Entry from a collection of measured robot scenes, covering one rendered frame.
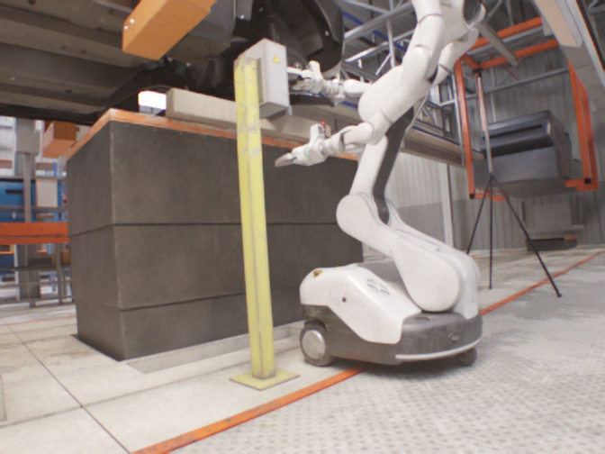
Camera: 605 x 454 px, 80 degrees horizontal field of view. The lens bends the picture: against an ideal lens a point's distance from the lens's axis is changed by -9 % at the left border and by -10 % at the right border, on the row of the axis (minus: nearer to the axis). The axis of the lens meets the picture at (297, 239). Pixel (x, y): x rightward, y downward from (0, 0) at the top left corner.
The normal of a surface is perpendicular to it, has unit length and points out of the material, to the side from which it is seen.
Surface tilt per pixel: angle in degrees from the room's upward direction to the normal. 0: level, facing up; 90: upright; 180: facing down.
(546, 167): 90
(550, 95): 90
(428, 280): 90
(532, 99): 90
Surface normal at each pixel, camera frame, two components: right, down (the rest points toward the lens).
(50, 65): 0.69, 0.22
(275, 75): 0.69, -0.07
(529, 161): -0.72, 0.03
